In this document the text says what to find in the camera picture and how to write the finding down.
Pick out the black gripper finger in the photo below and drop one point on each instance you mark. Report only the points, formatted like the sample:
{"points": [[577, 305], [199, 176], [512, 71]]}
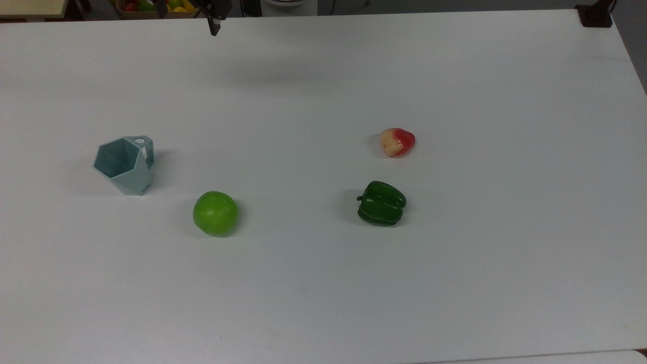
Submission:
{"points": [[215, 28]]}

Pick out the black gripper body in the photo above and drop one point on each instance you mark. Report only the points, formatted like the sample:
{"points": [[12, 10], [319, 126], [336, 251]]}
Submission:
{"points": [[216, 7]]}

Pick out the pale blue faceted mug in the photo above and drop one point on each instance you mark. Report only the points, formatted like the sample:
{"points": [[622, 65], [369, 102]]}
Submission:
{"points": [[126, 169]]}

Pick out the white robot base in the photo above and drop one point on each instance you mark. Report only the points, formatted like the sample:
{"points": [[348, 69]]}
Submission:
{"points": [[288, 6]]}

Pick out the basket of toy fruit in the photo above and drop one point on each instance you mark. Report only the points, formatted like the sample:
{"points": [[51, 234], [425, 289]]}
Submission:
{"points": [[151, 6]]}

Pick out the light wooden table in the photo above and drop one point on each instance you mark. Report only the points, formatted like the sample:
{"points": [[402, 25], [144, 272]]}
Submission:
{"points": [[31, 7]]}

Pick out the green apple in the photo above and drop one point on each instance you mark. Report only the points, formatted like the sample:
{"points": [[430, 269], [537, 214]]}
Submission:
{"points": [[215, 213]]}

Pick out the dark green bell pepper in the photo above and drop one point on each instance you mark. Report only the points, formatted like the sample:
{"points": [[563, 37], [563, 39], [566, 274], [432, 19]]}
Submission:
{"points": [[382, 203]]}

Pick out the black camera stand base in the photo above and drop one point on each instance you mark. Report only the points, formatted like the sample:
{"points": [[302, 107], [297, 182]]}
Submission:
{"points": [[595, 15]]}

